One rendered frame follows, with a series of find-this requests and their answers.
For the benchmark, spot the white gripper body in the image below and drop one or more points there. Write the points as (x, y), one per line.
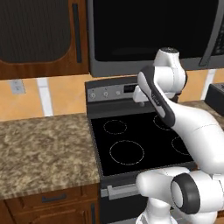
(140, 95)

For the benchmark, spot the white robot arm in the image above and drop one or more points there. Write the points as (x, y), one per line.
(201, 140)

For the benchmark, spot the grey stove knob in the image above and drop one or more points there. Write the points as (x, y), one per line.
(105, 94)
(118, 92)
(92, 95)

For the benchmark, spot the black glass-top stove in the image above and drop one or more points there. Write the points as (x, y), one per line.
(137, 151)

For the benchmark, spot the black and grey microwave oven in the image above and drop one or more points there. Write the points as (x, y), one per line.
(145, 32)

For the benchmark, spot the black worktop appliance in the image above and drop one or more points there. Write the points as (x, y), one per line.
(215, 97)

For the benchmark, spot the black oven door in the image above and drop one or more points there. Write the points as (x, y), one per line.
(122, 208)

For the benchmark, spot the wooden cupboard door dark panel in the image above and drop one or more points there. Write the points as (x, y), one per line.
(35, 32)

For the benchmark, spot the wooden base cupboard door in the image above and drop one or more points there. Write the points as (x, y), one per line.
(58, 217)

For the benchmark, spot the wooden drawer front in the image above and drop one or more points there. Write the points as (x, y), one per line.
(32, 201)

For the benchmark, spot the grey wall socket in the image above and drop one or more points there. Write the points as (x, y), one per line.
(17, 86)

